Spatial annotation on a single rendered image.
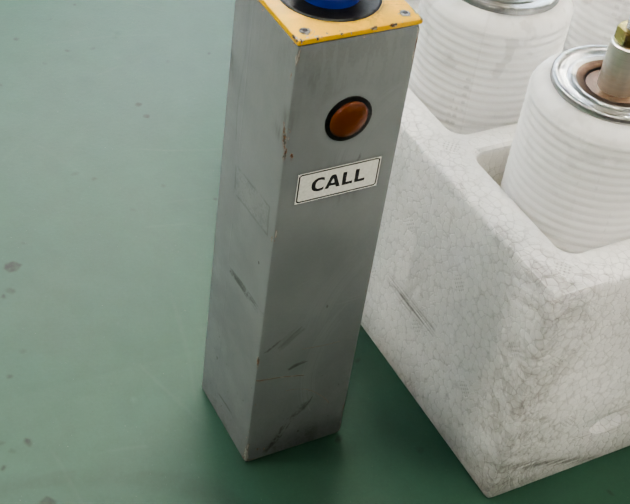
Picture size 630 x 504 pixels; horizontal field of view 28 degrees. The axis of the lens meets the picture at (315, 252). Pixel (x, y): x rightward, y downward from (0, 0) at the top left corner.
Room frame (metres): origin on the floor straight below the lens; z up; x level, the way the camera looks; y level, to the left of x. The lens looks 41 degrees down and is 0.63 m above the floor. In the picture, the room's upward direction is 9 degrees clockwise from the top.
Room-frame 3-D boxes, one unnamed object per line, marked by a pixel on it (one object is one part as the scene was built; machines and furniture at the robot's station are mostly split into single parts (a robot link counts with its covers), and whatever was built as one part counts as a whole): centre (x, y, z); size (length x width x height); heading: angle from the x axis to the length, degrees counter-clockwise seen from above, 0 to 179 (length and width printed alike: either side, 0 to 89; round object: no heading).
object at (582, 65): (0.61, -0.15, 0.25); 0.08 x 0.08 x 0.01
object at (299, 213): (0.55, 0.01, 0.16); 0.07 x 0.07 x 0.31; 33
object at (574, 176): (0.61, -0.15, 0.16); 0.10 x 0.10 x 0.18
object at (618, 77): (0.61, -0.15, 0.26); 0.02 x 0.02 x 0.03
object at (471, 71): (0.71, -0.09, 0.16); 0.10 x 0.10 x 0.18
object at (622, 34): (0.61, -0.15, 0.29); 0.02 x 0.02 x 0.01; 24
